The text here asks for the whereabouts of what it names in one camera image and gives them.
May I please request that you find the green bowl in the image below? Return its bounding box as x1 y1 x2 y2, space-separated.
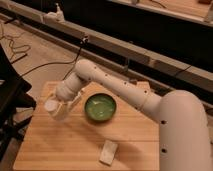
84 93 117 122

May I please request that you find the white ceramic cup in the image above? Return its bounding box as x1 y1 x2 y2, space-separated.
44 99 68 120

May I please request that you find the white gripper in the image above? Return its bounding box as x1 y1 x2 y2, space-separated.
45 73 84 111

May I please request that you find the wooden table board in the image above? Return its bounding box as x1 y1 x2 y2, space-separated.
13 82 159 171

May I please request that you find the black chair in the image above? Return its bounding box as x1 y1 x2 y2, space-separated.
0 44 36 162

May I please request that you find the white sponge block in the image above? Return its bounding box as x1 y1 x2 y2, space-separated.
99 140 118 165

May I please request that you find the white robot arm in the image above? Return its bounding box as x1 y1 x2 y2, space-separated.
44 59 213 171

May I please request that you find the black floor cable left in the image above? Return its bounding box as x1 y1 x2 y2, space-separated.
0 20 90 82

